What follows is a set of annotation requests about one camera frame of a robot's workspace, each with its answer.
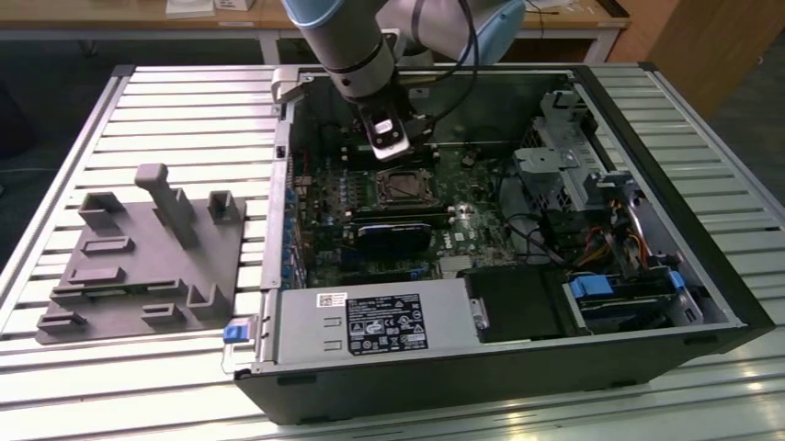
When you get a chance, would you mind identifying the CPU socket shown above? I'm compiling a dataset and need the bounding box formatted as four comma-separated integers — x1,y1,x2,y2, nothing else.
369,167,440,209

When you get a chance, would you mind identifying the black graphics card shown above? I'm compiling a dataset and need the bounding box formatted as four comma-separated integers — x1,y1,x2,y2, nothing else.
353,220,434,253

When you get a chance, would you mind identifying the grey metal drive cage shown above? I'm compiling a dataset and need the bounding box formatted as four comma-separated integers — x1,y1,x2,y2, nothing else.
511,89,636,215

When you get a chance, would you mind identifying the green motherboard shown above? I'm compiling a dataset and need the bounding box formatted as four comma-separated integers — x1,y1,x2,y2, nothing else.
287,141,528,288

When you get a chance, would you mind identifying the large white box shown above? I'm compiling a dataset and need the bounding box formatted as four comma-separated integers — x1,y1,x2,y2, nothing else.
164,0,217,19

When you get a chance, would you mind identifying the silver chipset heatsink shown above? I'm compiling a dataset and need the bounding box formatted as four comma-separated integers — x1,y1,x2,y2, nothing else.
439,255,472,277

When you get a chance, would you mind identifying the wooden desk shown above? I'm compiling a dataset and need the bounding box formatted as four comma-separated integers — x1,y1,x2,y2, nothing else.
0,0,632,65

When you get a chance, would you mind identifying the grey parts rack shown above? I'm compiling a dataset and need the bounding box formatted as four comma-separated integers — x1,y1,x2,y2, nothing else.
34,163,248,345

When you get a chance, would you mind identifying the black plastic shroud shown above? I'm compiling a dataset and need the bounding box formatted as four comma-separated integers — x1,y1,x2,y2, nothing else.
458,266,582,345

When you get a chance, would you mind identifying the silver power supply unit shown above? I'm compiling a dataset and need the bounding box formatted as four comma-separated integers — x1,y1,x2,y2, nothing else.
268,277,483,368

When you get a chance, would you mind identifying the hard disk in blue carrier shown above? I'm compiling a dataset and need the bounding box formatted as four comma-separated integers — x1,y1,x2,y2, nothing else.
562,270,683,333

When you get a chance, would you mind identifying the blue case latch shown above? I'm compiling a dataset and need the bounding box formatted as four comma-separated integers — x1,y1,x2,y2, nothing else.
223,316,259,345

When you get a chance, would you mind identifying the wooden cabinet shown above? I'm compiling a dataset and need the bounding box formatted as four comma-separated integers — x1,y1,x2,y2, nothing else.
624,0,785,119

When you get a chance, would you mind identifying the black open PC case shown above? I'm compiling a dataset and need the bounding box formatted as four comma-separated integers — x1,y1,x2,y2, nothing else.
232,62,775,426

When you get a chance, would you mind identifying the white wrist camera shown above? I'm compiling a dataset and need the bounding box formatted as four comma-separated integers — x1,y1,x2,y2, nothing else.
359,104,413,163

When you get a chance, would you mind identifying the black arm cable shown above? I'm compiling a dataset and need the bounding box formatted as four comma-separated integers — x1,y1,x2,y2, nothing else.
409,0,483,139

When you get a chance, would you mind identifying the black internal cable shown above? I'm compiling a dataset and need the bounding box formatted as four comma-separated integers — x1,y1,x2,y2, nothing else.
499,209,571,270

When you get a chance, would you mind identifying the yellow red wire bundle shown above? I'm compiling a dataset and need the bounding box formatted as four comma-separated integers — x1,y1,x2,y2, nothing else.
575,227,651,267

